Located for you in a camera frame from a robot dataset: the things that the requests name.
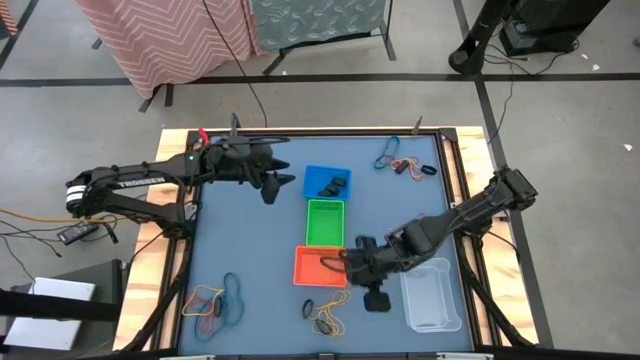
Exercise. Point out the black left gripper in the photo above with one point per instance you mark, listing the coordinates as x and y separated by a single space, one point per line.
250 160

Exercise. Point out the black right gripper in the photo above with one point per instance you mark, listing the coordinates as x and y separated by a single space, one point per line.
375 270

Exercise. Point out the yellow rubber band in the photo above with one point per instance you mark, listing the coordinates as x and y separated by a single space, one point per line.
207 287
334 325
336 301

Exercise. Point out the red rubber band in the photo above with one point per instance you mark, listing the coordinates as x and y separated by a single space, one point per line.
200 302
411 161

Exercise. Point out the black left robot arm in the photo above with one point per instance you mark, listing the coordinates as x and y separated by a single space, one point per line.
145 181

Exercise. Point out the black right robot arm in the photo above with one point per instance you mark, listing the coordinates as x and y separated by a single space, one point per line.
450 222

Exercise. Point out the orange rubber band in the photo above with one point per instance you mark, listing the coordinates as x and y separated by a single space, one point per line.
417 175

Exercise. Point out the wide blue rubber band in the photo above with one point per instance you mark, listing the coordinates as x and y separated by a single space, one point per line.
243 305

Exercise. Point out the thin blue rubber band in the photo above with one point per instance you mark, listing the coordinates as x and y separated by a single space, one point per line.
397 142

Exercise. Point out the blue plastic basket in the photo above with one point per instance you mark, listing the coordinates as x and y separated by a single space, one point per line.
315 175

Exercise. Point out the orange plastic basket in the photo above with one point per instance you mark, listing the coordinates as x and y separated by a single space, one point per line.
307 270

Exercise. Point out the green plastic basket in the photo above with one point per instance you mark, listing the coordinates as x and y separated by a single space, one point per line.
325 222

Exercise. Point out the blue table mat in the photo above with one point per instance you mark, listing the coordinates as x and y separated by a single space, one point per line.
250 250

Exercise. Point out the small red tag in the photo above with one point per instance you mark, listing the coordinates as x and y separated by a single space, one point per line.
203 136

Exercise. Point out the clear plastic basket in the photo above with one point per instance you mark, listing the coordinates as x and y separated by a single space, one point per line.
430 305

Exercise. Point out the green leaf-patterned cloth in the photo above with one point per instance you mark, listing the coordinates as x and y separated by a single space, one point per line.
320 20

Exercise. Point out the black cloth rack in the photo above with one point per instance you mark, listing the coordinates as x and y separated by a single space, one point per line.
390 50

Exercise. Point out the pink chevron cloth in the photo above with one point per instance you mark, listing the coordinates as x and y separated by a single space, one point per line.
170 35

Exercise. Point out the black cart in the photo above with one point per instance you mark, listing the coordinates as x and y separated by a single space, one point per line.
107 285

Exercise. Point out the black power adapter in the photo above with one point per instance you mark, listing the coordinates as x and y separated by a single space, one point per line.
77 233

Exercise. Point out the white flat box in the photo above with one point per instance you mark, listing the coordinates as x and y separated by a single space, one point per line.
42 334
62 289

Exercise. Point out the black equipment box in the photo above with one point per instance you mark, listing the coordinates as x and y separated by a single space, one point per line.
550 25

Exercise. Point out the black frame clamp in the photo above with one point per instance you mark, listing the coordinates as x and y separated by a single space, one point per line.
416 127
234 122

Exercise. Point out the black table frame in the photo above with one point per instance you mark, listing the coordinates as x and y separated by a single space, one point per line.
350 133

